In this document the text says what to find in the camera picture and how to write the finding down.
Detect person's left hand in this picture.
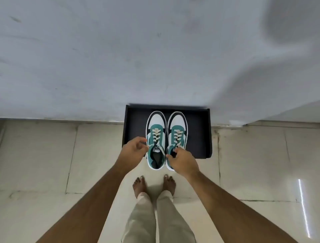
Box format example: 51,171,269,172
116,137,150,174

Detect person's right hand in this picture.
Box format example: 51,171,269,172
165,147,200,179

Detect green white black sneaker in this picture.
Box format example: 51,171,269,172
165,111,189,172
145,111,167,170

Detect person's right forearm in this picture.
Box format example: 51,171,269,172
187,170,299,243

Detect person's left forearm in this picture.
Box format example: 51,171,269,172
36,162,130,243

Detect person's right foot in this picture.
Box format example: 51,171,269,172
163,175,177,196

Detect person's foot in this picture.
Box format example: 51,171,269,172
163,175,177,196
132,176,148,200

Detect black shoe tray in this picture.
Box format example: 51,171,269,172
122,104,213,160

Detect person's left foot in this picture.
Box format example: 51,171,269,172
132,176,148,200

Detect beige trousers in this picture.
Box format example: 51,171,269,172
121,190,197,243

